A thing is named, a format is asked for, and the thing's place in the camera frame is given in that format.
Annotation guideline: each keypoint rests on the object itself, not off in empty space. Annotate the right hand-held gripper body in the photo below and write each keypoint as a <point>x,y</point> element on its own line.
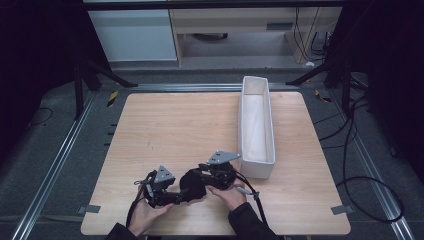
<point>221,170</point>

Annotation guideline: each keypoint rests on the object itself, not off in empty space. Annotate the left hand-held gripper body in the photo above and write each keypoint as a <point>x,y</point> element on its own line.
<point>161,181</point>

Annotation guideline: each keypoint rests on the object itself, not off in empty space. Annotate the person's right hand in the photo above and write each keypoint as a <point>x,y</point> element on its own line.
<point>230,196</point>

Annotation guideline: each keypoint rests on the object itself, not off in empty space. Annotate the person's left hand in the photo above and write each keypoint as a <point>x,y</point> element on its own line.
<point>146,216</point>

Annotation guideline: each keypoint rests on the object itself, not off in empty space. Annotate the long white storage box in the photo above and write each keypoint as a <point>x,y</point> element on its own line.
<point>256,133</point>

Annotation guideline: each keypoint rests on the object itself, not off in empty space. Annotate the grey tape piece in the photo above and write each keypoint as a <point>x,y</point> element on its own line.
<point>89,209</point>
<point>341,209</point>

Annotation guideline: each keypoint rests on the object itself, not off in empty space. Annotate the yellow black tape strip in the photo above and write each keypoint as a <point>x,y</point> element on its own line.
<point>112,98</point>
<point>321,96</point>

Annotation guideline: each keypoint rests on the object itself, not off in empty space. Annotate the black metal stand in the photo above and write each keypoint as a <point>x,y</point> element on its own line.
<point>336,71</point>
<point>80,86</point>

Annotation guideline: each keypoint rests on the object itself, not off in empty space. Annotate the white cabinet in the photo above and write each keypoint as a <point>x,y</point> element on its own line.
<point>133,35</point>

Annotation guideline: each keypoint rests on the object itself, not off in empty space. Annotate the aluminium floor rail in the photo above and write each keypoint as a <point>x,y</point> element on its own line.
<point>376,186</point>
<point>186,87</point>
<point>53,166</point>

